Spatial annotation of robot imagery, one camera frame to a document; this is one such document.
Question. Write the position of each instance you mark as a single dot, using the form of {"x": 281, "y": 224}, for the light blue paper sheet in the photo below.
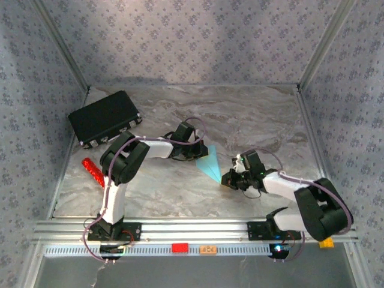
{"x": 210, "y": 165}

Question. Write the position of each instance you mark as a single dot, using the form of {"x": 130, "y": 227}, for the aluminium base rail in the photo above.
{"x": 195, "y": 231}

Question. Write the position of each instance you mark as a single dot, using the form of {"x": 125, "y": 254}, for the black controller board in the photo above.
{"x": 111, "y": 250}
{"x": 279, "y": 252}

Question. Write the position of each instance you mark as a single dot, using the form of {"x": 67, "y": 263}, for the aluminium corner post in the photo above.
{"x": 325, "y": 45}
{"x": 64, "y": 45}

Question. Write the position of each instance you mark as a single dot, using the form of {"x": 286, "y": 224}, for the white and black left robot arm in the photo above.
{"x": 115, "y": 204}

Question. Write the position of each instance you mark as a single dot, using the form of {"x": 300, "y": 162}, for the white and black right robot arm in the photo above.
{"x": 324, "y": 216}

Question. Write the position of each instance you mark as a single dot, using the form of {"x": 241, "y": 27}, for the orange toy brick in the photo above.
{"x": 208, "y": 250}

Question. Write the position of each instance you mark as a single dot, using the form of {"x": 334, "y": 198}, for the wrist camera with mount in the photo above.
{"x": 237, "y": 180}
{"x": 195, "y": 151}

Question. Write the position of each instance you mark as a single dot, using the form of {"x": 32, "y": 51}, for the red toy brick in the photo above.
{"x": 180, "y": 248}

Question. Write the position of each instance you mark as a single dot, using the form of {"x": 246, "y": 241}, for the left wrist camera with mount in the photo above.
{"x": 195, "y": 151}

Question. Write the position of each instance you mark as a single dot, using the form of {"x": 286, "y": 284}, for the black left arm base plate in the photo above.
{"x": 135, "y": 232}

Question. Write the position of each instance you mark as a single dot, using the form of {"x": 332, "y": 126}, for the yellow toy brick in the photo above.
{"x": 327, "y": 244}

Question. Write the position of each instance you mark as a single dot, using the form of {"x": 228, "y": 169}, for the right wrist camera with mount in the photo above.
{"x": 237, "y": 180}

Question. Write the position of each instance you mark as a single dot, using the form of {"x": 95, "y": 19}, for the black hard case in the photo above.
{"x": 102, "y": 117}

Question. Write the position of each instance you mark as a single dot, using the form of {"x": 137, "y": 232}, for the red foil wrapped tube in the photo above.
{"x": 93, "y": 172}

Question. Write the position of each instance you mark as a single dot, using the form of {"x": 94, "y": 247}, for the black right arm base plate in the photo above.
{"x": 255, "y": 231}

